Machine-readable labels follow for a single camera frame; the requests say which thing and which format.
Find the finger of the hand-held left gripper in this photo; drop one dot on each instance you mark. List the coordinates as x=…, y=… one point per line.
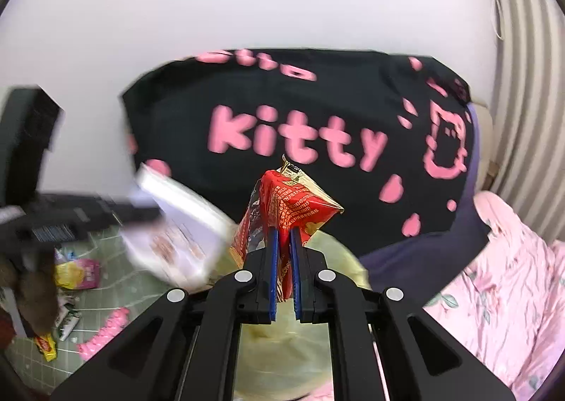
x=132, y=211

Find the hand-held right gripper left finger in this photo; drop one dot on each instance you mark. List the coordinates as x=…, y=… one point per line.
x=273, y=277

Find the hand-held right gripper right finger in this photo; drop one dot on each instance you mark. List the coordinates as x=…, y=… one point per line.
x=296, y=277

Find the white paper box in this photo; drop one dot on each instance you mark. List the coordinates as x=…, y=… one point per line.
x=176, y=233

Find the red gold snack wrapper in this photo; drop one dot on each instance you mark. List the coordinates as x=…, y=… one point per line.
x=287, y=207

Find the yellow-green snack bag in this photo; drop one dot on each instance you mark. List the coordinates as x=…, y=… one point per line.
x=282, y=357

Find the yellow pink snack packet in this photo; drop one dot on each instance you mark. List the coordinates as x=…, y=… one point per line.
x=77, y=273

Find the person's left hand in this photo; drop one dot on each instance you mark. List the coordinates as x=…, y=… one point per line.
x=39, y=299

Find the green grid mat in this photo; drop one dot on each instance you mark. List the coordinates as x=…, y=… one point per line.
x=132, y=295

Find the pink wrapper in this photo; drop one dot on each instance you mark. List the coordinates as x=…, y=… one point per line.
x=106, y=332

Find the white green packet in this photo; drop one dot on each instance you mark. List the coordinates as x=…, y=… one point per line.
x=68, y=324

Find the small yellow red packet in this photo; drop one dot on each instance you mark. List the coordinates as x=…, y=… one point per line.
x=46, y=347

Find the pink floral bedding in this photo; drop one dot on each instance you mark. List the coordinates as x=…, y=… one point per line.
x=507, y=295

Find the striped curtain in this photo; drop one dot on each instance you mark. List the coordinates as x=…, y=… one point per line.
x=534, y=96

